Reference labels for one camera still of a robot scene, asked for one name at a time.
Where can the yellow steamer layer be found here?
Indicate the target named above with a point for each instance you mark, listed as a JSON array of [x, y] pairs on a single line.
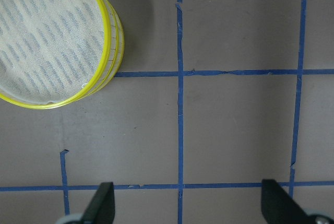
[[52, 51], [116, 51]]

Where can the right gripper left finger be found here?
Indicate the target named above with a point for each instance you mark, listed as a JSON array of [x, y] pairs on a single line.
[[101, 208]]

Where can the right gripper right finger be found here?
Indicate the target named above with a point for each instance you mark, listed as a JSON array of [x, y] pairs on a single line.
[[278, 207]]

